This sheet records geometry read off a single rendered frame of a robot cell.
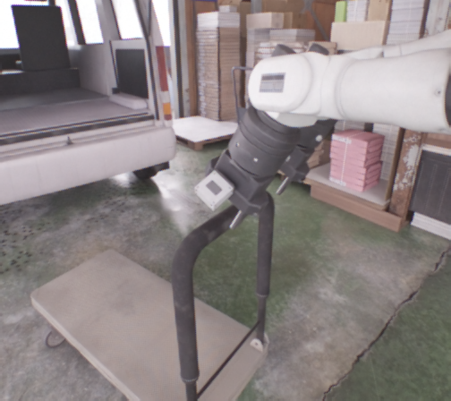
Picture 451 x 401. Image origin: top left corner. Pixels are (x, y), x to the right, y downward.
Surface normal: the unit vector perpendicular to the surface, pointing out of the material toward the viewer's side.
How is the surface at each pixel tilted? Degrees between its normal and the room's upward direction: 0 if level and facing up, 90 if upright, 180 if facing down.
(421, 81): 73
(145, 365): 0
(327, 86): 79
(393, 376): 0
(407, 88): 82
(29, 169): 85
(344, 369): 0
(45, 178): 90
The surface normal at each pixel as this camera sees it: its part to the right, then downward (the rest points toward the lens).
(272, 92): -0.85, -0.02
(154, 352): 0.00, -0.92
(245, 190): -0.60, 0.31
